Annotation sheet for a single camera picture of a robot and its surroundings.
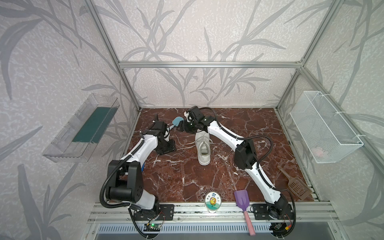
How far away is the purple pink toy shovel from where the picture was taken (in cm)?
74

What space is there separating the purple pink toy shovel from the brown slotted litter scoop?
0.26 metres

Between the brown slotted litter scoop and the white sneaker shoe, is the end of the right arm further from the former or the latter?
the brown slotted litter scoop

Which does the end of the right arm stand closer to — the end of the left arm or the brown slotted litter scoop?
the end of the left arm

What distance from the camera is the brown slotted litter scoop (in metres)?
0.80

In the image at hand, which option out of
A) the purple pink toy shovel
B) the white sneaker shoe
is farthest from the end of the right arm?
the purple pink toy shovel

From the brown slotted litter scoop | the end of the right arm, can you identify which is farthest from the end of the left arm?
the brown slotted litter scoop
